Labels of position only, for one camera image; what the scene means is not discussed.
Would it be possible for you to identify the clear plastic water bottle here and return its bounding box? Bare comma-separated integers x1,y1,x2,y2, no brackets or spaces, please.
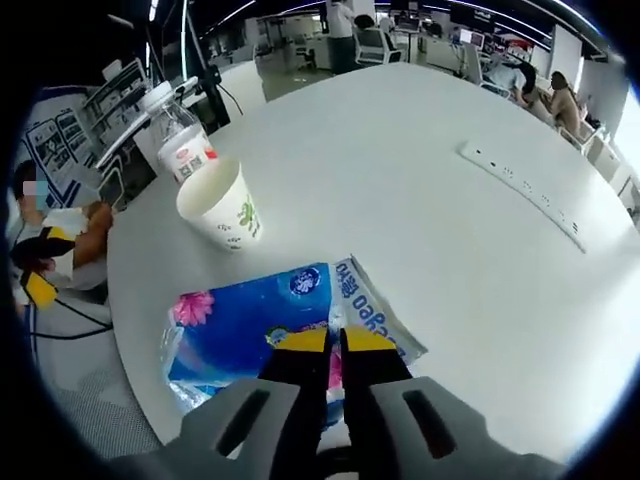
137,82,219,186

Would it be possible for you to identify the printed clear plastic bag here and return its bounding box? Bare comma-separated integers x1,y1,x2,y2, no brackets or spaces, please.
329,253,429,371

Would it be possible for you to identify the white paper cup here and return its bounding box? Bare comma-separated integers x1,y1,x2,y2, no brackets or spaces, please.
175,156,264,254

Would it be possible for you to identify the blue white wall poster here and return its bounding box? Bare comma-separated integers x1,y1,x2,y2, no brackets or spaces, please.
22,84,101,201

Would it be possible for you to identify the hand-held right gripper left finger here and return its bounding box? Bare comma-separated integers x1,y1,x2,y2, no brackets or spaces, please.
107,327,331,480

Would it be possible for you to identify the white table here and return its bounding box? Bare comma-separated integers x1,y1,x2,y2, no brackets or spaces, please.
106,62,636,466

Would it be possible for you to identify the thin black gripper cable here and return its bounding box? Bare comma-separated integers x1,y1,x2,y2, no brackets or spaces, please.
29,294,114,341

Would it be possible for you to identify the white power strip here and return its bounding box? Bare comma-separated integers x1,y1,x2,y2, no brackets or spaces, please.
458,140,587,255

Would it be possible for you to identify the black tripod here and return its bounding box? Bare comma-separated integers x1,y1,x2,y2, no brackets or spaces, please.
197,64,244,136

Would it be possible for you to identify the blue tissue packet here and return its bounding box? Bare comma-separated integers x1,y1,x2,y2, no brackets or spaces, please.
159,262,351,436

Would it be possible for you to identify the person's head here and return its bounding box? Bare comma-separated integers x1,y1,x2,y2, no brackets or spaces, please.
12,159,51,226

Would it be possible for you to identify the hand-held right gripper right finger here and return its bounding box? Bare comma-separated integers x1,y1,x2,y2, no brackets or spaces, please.
341,324,569,480

